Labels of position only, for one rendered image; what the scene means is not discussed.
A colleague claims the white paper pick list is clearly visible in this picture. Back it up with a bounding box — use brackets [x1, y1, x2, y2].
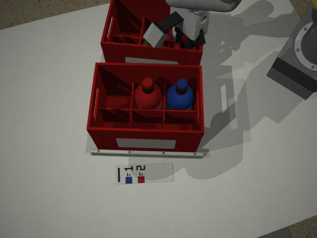
[115, 163, 174, 184]

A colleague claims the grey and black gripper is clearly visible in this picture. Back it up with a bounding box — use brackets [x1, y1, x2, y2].
[169, 6, 210, 49]

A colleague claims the red crate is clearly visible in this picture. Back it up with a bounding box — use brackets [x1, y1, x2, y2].
[87, 62, 204, 152]
[101, 0, 203, 65]

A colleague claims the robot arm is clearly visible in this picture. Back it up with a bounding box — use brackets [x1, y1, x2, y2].
[143, 0, 317, 72]

